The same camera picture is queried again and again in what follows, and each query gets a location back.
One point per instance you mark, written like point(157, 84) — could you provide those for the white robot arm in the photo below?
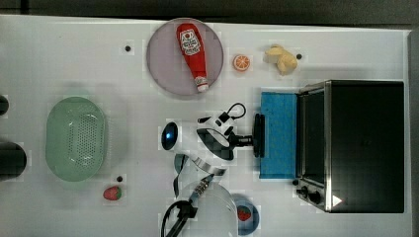
point(182, 139)

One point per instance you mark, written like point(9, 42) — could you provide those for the orange slice toy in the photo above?
point(241, 62)

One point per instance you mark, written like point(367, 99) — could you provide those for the strawberry on table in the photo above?
point(113, 193)

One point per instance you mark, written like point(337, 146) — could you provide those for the small black cylinder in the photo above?
point(4, 105)

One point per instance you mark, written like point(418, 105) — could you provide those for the black toaster oven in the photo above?
point(350, 152)

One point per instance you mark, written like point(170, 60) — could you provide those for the black cylinder at table edge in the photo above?
point(13, 160)

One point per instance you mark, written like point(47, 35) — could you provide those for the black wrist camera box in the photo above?
point(221, 118)

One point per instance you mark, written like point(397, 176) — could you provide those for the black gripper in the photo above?
point(222, 151)

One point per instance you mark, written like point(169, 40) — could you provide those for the green perforated basket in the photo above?
point(75, 139)

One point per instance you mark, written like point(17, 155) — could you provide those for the red ketchup bottle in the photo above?
point(193, 50)

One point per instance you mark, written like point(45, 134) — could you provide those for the strawberry in blue bowl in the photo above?
point(243, 213)

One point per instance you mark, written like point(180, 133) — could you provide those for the purple round plate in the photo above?
point(167, 65)

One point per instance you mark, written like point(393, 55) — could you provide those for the blue bowl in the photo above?
point(249, 226)

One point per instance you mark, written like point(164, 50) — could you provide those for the yellow plush toy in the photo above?
point(286, 62)

